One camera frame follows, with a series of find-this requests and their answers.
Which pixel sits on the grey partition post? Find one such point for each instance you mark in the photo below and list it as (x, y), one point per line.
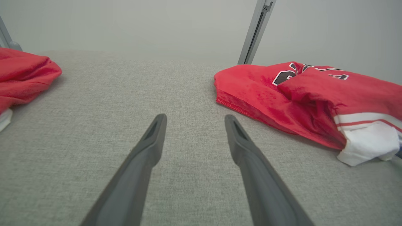
(255, 31)
(7, 40)

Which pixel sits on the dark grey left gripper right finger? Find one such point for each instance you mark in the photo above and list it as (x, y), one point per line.
(263, 188)

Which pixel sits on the red Bulls jersey white sleeves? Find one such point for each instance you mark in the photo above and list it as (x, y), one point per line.
(257, 91)

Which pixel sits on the red shorts with white stripe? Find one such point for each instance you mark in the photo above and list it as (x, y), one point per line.
(22, 75)

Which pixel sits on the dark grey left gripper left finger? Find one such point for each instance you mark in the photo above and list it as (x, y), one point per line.
(128, 188)

